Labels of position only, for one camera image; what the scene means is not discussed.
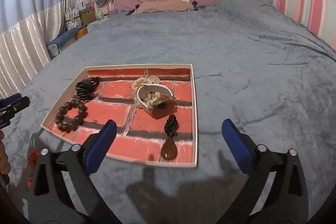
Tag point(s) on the black hair claw clip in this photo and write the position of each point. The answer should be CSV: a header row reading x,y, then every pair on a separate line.
x,y
86,88

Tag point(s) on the patterned storage bag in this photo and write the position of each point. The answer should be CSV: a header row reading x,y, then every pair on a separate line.
x,y
72,19

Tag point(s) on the brown cardboard box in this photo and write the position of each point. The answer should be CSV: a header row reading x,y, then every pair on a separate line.
x,y
87,15

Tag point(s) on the blue folded cloth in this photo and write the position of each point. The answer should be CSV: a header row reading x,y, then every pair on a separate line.
x,y
55,46

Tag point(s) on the grey velvet bed blanket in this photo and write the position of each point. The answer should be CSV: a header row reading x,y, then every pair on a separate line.
x,y
271,76

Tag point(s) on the orange fabric scrunchie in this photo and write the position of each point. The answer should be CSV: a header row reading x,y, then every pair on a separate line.
x,y
32,161

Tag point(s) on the beige pillow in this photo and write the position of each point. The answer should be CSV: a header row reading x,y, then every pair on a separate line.
x,y
163,6

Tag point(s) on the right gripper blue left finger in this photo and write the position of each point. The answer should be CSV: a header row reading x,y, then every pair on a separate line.
x,y
49,200

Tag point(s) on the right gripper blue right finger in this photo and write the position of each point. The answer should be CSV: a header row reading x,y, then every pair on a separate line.
x,y
287,201

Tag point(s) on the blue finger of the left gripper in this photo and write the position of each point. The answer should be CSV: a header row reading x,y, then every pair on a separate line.
x,y
10,99
9,112

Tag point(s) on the person left hand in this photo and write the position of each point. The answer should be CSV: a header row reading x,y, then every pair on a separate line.
x,y
5,166

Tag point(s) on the beige jewelry tray red lining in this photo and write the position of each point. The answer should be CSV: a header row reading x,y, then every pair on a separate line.
x,y
140,137

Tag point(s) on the white strap gold watch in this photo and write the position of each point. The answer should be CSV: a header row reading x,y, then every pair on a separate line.
x,y
162,107

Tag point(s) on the blue and white curtain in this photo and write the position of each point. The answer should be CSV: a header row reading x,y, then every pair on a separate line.
x,y
26,28

